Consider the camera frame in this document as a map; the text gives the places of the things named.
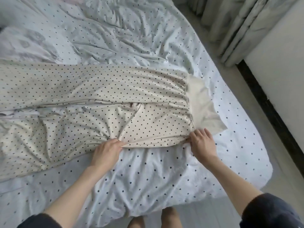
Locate person's left hand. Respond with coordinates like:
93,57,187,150
90,137,128,173

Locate person's right hand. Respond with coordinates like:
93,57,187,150
186,128,220,168

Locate cream polka dot trousers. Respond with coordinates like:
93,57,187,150
0,60,229,182

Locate cream patterned pyjama top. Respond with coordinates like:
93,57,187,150
0,25,65,65

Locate person's right forearm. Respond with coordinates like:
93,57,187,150
206,156,264,217

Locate person's left forearm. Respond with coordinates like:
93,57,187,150
43,164,112,228

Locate person's lower leg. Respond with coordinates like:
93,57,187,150
161,206,183,228
127,215,146,228

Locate person's black right sleeve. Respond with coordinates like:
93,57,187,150
239,192,304,228

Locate person's black sleeve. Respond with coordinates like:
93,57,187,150
16,212,63,228
239,192,304,228

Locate person's black left sleeve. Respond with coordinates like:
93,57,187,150
16,212,63,228

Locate white dotted bed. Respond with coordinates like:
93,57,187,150
0,0,274,228

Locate striped beige curtain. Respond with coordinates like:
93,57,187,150
187,0,300,68

